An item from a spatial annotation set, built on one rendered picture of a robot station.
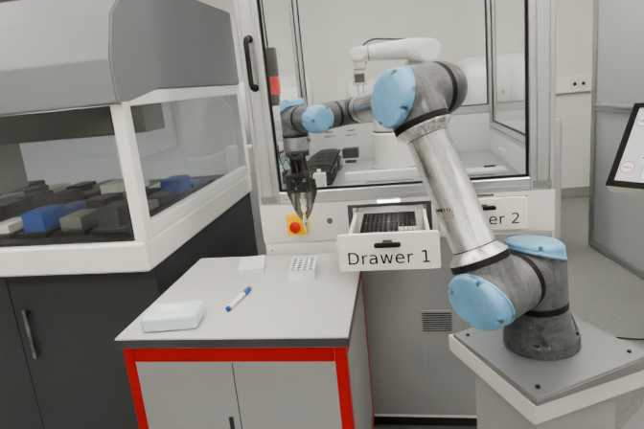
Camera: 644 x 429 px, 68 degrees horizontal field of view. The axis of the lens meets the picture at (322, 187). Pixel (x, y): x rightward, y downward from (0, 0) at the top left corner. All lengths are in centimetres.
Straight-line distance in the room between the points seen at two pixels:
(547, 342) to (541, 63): 93
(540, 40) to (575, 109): 364
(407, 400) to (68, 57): 170
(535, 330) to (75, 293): 155
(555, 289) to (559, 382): 17
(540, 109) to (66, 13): 154
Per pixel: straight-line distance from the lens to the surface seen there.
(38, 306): 212
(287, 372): 130
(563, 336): 110
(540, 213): 177
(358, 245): 139
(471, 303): 94
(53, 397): 230
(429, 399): 204
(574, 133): 534
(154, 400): 149
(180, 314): 135
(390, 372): 197
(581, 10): 532
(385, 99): 96
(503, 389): 108
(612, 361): 112
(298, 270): 152
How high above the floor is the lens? 136
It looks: 12 degrees down
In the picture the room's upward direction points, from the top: 6 degrees counter-clockwise
